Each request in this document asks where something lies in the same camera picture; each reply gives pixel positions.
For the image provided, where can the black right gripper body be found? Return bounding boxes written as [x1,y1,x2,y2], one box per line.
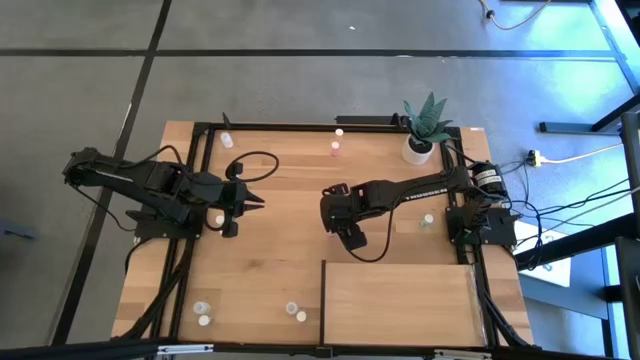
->
[319,182,369,252]

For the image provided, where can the beige floor cable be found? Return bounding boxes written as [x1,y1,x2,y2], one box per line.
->
[477,0,554,31]

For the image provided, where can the black floor stand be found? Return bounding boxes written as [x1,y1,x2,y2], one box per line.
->
[538,92,640,135]

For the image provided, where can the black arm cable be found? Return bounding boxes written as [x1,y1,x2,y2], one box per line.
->
[344,197,401,264]
[225,151,281,184]

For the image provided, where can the black floor cable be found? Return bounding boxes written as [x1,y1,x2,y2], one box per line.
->
[499,159,549,271]

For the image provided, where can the black flat bar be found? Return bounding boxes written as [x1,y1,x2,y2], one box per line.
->
[334,113,409,127]

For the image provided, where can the black rig beam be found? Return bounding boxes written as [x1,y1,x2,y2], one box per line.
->
[0,338,166,360]

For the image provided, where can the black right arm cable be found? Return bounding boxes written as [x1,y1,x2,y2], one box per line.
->
[344,197,401,264]

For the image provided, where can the white plant pot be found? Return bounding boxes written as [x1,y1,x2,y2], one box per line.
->
[401,133,435,166]

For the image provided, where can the black upright post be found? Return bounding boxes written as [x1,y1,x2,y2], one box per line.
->
[613,235,640,360]
[619,110,640,221]

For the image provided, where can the black cable bundle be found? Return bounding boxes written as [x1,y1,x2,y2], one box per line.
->
[117,238,194,344]
[479,289,534,349]

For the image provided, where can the black diagonal beam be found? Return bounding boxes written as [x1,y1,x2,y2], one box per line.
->
[514,212,640,271]

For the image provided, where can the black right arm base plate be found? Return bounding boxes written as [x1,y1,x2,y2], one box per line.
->
[446,204,519,247]

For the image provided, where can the silver bracket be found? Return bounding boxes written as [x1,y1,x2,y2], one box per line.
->
[156,343,215,357]
[433,349,494,360]

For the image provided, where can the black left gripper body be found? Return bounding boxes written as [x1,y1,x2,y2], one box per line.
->
[204,162,250,239]

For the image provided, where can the white power cable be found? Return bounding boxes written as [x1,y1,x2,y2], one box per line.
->
[541,143,624,165]

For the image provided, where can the green artificial plant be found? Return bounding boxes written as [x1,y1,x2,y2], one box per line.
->
[403,91,454,146]

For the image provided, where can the white printed sheet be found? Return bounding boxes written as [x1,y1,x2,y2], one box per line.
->
[514,219,574,289]

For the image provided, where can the grey floor object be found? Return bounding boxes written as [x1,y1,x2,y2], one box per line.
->
[0,218,40,241]

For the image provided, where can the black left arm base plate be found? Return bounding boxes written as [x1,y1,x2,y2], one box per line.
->
[125,208,206,240]

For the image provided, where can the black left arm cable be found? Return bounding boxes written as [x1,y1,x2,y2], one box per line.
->
[225,151,281,184]

